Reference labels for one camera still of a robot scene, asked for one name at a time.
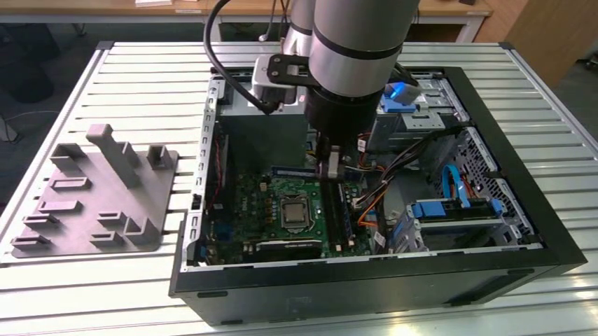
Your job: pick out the black office chair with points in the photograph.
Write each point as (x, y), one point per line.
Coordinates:
(29, 63)

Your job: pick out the silver CPU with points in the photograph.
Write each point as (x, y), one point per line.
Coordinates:
(294, 213)

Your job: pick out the grey power supply unit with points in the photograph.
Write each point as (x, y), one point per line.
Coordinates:
(262, 140)

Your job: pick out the blue plastic drive carrier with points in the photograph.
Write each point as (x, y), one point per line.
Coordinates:
(397, 108)

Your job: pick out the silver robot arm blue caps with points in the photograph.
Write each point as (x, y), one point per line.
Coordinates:
(356, 42)

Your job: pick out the wooden desk white frame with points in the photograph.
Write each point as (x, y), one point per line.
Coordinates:
(440, 10)

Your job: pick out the grey wrist camera blue light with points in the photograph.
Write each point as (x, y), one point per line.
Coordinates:
(406, 94)

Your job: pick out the brown wooden cabinet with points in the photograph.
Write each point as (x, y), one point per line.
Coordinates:
(552, 35)

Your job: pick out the CPU socket black frame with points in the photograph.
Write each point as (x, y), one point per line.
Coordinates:
(297, 231)

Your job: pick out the black graphics card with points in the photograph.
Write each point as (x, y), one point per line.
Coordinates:
(285, 250)

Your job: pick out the black PC case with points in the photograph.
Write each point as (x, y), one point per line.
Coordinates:
(374, 297)

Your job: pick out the grey parts rack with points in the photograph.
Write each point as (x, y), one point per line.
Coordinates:
(150, 199)

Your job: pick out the black case fan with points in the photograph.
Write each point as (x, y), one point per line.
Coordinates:
(226, 164)

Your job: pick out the white flat box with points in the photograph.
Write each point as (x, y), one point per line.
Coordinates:
(154, 3)

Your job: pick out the grey metal drive cage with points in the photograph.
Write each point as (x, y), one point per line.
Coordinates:
(421, 122)

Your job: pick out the hard disk in blue carrier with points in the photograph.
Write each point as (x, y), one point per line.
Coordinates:
(428, 209)

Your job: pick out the grey metal disk bay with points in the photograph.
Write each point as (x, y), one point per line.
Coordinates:
(468, 224)

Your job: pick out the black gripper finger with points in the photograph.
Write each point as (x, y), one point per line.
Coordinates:
(322, 157)

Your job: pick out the grey wrist camera black bracket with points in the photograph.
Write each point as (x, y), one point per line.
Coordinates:
(262, 73)

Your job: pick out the black RAM slot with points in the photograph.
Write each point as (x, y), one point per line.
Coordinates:
(330, 210)
(340, 210)

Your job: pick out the green motherboard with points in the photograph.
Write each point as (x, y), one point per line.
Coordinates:
(254, 224)

